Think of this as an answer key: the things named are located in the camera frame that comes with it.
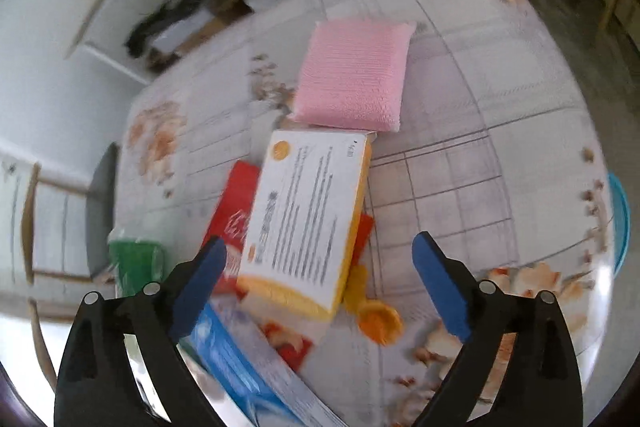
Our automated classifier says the black cloth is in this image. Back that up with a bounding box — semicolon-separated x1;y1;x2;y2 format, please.
124;0;251;74

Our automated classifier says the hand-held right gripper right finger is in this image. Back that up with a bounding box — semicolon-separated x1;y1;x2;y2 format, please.
411;231;585;427

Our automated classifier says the green label plastic bottle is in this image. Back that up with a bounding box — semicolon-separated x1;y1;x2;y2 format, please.
107;237;167;303

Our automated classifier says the orange yellow wrapper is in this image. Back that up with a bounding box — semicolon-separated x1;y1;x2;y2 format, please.
344;267;404;346

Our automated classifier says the pink sponge pack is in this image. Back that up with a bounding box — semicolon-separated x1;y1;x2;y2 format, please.
287;19;418;134

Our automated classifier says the blue white toothpaste box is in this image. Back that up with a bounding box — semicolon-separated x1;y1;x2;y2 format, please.
180;302;348;427

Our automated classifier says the wooden chair dark seat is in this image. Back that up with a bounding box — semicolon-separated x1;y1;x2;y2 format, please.
20;142;122;288

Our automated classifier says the floral tablecloth table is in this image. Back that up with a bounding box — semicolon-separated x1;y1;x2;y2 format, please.
112;0;616;427

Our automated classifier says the blue plastic waste basket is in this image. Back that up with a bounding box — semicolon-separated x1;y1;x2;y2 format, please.
607;172;632;279

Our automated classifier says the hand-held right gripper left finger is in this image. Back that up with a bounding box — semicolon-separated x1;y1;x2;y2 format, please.
54;236;228;427

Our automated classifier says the yellow white snack box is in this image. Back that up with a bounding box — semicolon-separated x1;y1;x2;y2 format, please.
235;129;374;322

